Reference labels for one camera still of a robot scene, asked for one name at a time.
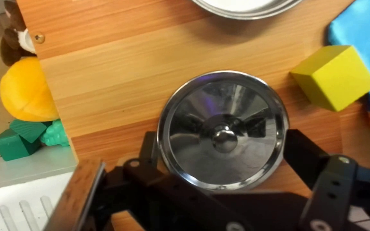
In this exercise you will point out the green toy block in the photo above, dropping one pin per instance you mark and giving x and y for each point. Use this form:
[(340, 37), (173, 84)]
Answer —
[(23, 139)]

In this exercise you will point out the silver steel pot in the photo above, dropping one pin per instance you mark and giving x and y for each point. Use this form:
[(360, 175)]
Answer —
[(247, 9)]

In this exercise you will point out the wooden toy kitchen counter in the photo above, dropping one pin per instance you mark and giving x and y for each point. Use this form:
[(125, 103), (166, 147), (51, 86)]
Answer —
[(112, 66)]

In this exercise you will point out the yellow cube block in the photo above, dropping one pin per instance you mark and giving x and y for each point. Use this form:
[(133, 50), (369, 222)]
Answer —
[(333, 77)]

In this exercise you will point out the white toy sink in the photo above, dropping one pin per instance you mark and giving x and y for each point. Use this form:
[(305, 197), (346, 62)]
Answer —
[(30, 188)]

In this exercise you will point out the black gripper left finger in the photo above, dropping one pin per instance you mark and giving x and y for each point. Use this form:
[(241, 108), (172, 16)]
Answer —
[(160, 202)]

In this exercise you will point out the yellow toy lemon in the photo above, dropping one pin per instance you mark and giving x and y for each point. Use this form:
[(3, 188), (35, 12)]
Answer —
[(25, 93)]

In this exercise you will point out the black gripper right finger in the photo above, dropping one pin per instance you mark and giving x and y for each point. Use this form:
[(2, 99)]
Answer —
[(337, 182)]

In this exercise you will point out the silver pot lid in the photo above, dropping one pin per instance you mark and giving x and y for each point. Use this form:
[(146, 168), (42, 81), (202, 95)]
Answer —
[(223, 131)]

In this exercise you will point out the brown plush toy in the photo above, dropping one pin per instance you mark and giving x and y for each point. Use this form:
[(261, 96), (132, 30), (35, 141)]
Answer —
[(16, 41)]

